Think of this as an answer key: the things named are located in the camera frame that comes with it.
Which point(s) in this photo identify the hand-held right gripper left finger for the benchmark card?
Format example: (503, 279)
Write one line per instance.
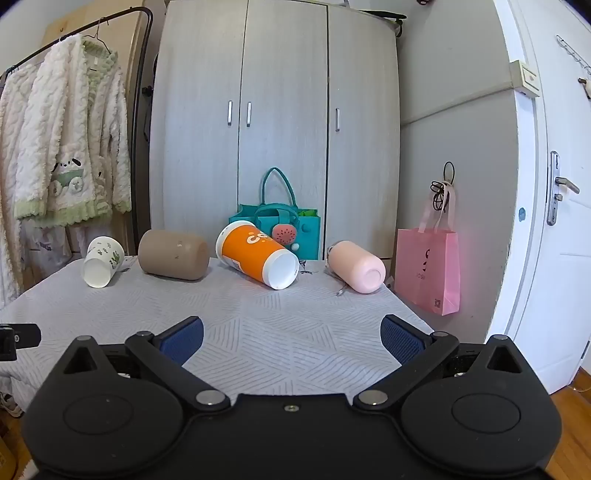
(184, 340)

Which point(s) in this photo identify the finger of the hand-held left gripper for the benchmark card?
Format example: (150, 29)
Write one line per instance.
(23, 335)

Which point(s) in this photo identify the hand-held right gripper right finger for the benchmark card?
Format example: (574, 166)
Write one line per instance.
(400, 341)

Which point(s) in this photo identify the brown cup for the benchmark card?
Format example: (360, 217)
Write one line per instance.
(173, 254)

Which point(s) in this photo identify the pink cup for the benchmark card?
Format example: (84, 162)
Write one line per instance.
(355, 265)

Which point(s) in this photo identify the orange paper cup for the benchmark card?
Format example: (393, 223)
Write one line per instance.
(249, 251)

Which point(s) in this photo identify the white cup with green print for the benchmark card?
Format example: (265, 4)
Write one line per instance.
(105, 258)

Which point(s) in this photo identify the shoe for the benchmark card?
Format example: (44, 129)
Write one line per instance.
(10, 404)

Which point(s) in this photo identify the pink shopping bag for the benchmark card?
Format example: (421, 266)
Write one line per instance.
(427, 270)

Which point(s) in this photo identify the grey printed pants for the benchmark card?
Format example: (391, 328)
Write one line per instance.
(46, 247)

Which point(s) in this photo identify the grey patterned tablecloth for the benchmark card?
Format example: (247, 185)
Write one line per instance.
(277, 318)

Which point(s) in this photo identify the teal tote bag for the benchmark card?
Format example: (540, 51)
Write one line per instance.
(307, 230)

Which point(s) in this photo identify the white fluffy robe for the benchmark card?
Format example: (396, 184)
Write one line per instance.
(9, 161)

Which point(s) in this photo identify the white door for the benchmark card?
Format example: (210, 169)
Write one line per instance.
(563, 277)

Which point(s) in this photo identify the white fluffy cardigan green trim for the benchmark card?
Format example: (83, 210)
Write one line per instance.
(69, 129)

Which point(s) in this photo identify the grey wardrobe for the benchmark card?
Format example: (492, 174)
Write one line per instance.
(286, 115)

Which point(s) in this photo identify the black clothes rack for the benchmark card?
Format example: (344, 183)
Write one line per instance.
(143, 69)

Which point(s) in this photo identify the black item atop wardrobe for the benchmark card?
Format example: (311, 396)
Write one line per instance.
(392, 16)

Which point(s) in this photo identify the white wall switch box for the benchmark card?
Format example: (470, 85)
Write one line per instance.
(526, 77)

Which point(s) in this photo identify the metal hook rail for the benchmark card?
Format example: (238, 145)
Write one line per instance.
(572, 53)

